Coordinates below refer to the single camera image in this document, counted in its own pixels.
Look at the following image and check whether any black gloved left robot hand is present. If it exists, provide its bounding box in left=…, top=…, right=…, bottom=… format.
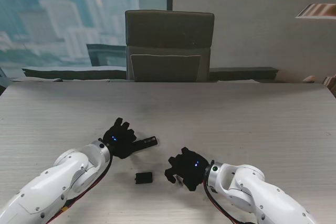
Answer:
left=102, top=116, right=139, bottom=160

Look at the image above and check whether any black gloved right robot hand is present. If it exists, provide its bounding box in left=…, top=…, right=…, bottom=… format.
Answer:
left=164, top=147, right=211, bottom=192

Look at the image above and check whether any black remote control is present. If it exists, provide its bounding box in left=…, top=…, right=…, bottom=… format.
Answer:
left=131, top=135, right=159, bottom=154

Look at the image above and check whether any black battery cover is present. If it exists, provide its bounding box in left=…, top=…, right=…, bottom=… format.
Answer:
left=134, top=172, right=154, bottom=185

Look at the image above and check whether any dark foam mat stack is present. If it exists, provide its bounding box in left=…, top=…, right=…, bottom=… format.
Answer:
left=209, top=67, right=280, bottom=83
left=21, top=67, right=128, bottom=82

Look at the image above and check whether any flat cardboard sheet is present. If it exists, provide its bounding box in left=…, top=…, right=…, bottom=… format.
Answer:
left=10, top=77, right=64, bottom=83

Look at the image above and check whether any grey office chair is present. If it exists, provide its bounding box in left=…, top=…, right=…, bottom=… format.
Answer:
left=124, top=9, right=216, bottom=83

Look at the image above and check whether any city skyline backdrop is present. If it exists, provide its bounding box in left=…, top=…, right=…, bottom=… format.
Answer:
left=0, top=0, right=174, bottom=79

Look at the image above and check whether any light wooden stack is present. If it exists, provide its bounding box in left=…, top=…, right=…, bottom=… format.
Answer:
left=323, top=75, right=336, bottom=97

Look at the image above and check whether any wooden shelf board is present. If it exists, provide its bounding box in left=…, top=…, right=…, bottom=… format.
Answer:
left=295, top=3, right=336, bottom=20

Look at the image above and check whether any red black left arm cable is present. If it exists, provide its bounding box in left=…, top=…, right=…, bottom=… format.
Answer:
left=47, top=155, right=114, bottom=224

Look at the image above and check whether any red black arm cable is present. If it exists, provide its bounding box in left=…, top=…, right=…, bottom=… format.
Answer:
left=47, top=155, right=114, bottom=224
left=204, top=184, right=253, bottom=224

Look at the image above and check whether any red black right arm cable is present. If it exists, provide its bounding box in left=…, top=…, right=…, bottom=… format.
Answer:
left=204, top=184, right=253, bottom=224

